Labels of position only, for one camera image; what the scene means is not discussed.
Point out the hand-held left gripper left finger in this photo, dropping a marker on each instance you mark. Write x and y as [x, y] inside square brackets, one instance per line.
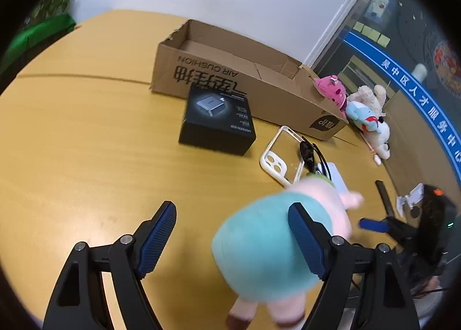
[158, 240]

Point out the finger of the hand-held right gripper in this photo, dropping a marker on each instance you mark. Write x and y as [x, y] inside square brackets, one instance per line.
[371, 224]

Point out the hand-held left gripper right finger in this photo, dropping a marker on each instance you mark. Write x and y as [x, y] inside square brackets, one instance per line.
[306, 240]

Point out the pink pig plush teal dress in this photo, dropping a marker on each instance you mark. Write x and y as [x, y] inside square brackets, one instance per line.
[259, 236]

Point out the black sunglasses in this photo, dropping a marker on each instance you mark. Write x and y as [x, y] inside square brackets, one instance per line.
[307, 153]

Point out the brown cardboard box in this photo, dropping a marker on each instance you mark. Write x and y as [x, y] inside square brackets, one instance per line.
[230, 74]

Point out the black flat bar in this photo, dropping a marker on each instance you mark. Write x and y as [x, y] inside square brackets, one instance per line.
[384, 198]

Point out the white rectangular box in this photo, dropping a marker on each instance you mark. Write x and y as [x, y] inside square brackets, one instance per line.
[336, 178]

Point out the thin pink white stick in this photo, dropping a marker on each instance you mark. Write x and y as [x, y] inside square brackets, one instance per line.
[376, 160]

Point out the white phone case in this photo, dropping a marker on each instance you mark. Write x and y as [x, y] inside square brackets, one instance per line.
[271, 162]

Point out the white spotted dog plush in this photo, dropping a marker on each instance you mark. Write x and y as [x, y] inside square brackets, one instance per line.
[380, 135]

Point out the blue elephant plush toy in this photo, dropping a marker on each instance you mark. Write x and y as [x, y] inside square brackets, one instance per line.
[358, 114]

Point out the black product box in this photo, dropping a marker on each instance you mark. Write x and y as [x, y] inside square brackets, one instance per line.
[216, 125]

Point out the beige plush toy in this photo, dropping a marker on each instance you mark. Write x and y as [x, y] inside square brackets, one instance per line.
[365, 94]

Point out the wooden desk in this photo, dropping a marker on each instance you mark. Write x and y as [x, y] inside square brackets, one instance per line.
[90, 128]

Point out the pink plush toy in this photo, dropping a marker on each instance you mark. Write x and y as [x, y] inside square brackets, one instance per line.
[329, 90]

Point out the blue banner strip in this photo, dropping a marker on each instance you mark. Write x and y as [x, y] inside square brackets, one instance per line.
[407, 81]

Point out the round window decal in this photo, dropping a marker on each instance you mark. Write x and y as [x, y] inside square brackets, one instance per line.
[432, 38]

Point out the row of yellow sticky notes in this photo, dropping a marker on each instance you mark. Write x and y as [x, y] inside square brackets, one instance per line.
[371, 32]

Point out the cartoon window sticker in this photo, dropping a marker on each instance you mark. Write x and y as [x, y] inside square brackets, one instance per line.
[381, 6]

